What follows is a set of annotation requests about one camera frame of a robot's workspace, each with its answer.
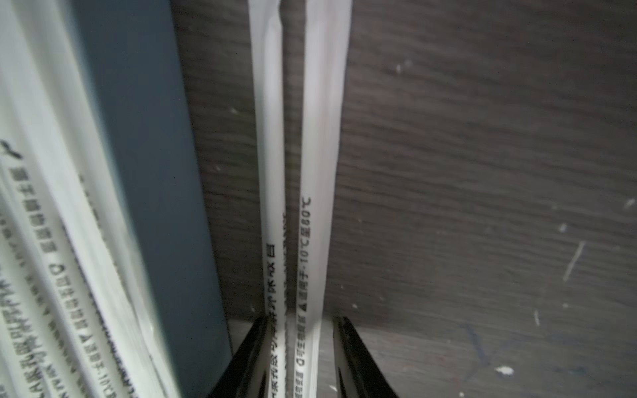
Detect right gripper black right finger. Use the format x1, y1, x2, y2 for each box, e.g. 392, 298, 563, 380
333, 316, 398, 398

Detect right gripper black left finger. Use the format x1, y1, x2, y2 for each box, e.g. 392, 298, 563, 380
207, 316, 271, 398

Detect white paper-wrapped straw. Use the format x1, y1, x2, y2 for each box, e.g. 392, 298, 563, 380
1, 1, 182, 397
292, 1, 353, 397
1, 159, 137, 397
248, 1, 287, 397

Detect blue storage box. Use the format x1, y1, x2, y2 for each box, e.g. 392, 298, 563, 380
70, 1, 232, 397

